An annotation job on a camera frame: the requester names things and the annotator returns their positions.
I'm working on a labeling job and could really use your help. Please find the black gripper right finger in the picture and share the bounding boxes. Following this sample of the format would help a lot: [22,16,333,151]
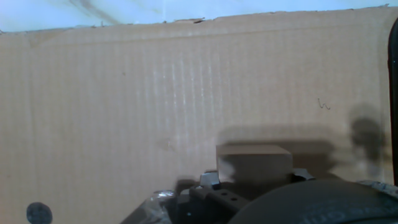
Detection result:
[291,167,315,183]

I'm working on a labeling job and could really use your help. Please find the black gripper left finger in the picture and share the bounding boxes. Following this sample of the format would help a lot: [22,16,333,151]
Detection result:
[174,170,249,224]

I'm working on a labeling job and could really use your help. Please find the small wooden block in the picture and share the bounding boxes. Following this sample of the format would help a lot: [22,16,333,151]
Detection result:
[215,144,294,187]

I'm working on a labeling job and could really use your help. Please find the brown cardboard sheet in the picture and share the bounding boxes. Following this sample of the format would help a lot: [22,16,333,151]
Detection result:
[0,4,398,224]

